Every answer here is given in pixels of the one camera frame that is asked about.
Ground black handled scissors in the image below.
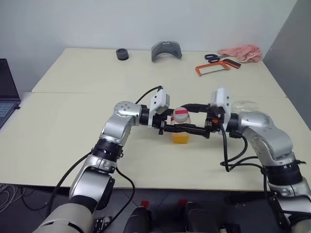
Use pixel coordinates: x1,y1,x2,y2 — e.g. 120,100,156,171
204,53,229,64

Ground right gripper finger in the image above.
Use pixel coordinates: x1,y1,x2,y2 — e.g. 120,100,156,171
182,103,212,115
181,125,210,140

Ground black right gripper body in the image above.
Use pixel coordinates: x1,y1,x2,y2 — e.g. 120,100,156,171
205,104,225,140

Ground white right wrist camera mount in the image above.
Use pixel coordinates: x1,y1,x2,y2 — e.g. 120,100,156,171
209,87,231,133

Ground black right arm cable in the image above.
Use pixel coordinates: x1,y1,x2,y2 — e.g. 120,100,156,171
220,121,268,173

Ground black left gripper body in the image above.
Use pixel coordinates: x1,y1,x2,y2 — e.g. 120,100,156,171
153,109,174,135

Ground dark laptop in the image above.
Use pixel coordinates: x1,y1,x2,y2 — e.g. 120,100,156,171
0,58,21,129

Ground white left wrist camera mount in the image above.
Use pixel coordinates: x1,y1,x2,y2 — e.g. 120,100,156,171
147,88,172,128

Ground white floor cables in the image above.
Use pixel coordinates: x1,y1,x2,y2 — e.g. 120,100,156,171
0,183,22,214

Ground pink towel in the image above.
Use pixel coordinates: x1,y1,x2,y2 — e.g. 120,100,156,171
217,44,263,64

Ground clear wine glass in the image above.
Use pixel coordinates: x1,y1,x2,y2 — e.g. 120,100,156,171
230,99,263,114

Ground dark rounded shape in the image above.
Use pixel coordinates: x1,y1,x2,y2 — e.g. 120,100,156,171
127,206,153,233
184,201,219,233

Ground orange hacksaw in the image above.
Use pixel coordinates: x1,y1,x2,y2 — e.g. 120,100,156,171
195,59,242,78

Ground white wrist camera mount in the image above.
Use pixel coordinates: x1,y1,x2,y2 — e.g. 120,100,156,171
209,87,231,133
147,88,172,128

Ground clear bottle with orange drink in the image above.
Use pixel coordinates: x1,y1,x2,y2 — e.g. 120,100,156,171
170,106,191,145

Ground grey curved plastic piece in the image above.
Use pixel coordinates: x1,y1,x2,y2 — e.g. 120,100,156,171
151,41,183,63

